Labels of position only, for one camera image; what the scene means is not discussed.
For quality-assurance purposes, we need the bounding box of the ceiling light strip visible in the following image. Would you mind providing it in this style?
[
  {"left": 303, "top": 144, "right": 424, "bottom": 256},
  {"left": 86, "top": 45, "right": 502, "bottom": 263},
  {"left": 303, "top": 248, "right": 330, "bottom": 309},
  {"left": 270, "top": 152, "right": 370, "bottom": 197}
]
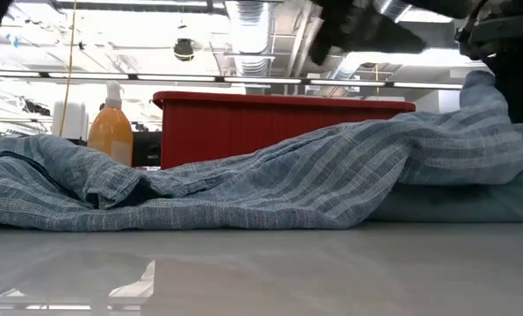
[
  {"left": 0, "top": 68, "right": 42, "bottom": 79},
  {"left": 224, "top": 76, "right": 303, "bottom": 85},
  {"left": 48, "top": 71, "right": 130, "bottom": 81},
  {"left": 136, "top": 74, "right": 218, "bottom": 83},
  {"left": 308, "top": 78, "right": 388, "bottom": 88},
  {"left": 391, "top": 81, "right": 464, "bottom": 90}
]

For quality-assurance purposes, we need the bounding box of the red plastic laundry bin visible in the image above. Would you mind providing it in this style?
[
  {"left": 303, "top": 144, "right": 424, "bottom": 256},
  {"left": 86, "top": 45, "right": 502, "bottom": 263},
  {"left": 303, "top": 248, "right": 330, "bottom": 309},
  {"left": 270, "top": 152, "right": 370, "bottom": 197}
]
[{"left": 152, "top": 90, "right": 416, "bottom": 171}]

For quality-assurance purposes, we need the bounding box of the ribbed silver ceiling duct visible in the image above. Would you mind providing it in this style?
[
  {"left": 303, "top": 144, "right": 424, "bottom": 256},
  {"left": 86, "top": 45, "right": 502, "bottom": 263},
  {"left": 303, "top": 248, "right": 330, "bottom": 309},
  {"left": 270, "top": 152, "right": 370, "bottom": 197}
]
[{"left": 224, "top": 0, "right": 275, "bottom": 78}]

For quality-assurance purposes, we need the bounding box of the black ceiling dome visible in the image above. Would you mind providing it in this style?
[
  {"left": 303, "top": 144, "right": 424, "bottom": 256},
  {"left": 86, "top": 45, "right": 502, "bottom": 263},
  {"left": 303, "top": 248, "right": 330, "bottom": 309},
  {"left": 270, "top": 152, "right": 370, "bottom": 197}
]
[{"left": 173, "top": 38, "right": 196, "bottom": 61}]

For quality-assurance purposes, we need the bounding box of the grey striped garment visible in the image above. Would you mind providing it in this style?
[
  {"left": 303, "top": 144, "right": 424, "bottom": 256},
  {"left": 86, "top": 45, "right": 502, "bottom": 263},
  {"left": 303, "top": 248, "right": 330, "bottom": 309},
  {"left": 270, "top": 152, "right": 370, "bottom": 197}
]
[{"left": 0, "top": 69, "right": 523, "bottom": 233}]

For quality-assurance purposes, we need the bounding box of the yellow hanging cable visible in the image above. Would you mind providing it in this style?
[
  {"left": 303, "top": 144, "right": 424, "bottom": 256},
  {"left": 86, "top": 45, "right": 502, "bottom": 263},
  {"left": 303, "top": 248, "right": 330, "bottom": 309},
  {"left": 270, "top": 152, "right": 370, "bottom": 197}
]
[{"left": 58, "top": 0, "right": 78, "bottom": 138}]

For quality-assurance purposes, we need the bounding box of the black box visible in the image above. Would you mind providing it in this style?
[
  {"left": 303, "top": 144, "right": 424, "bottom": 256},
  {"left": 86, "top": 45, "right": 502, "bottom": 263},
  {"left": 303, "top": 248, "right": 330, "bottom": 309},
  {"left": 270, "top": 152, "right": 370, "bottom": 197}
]
[{"left": 132, "top": 131, "right": 162, "bottom": 169}]

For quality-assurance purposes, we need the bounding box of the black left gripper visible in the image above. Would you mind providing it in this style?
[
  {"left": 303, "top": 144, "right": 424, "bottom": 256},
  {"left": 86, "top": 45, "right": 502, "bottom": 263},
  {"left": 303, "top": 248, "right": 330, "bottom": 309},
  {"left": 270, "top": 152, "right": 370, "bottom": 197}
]
[{"left": 309, "top": 0, "right": 427, "bottom": 67}]

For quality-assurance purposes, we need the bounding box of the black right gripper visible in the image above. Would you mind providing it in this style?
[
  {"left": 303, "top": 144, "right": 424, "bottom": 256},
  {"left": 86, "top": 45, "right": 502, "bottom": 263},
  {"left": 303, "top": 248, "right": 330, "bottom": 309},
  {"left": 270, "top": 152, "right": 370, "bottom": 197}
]
[{"left": 456, "top": 0, "right": 523, "bottom": 125}]

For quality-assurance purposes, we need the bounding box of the grey-green garment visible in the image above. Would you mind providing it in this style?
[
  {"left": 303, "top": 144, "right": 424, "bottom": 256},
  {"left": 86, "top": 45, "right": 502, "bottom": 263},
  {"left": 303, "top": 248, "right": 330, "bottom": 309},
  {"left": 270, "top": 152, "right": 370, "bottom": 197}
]
[{"left": 369, "top": 165, "right": 523, "bottom": 223}]

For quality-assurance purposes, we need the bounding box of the white cylinder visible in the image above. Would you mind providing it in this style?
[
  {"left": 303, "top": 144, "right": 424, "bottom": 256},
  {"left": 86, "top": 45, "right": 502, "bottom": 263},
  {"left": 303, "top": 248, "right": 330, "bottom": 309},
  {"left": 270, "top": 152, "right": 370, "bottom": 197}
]
[{"left": 52, "top": 100, "right": 90, "bottom": 140}]

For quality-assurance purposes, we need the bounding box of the orange spray bottle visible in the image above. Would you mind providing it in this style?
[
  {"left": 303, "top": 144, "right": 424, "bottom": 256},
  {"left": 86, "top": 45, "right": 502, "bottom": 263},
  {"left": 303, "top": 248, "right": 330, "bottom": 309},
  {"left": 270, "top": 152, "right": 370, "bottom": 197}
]
[{"left": 87, "top": 81, "right": 134, "bottom": 168}]

